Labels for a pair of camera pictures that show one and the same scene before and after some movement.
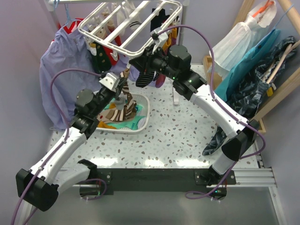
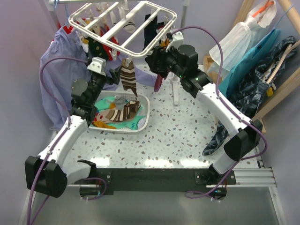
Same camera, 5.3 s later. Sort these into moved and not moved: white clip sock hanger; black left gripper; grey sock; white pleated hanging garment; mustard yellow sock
Moved: black left gripper; white clip sock hanger
Not moved: mustard yellow sock; white pleated hanging garment; grey sock
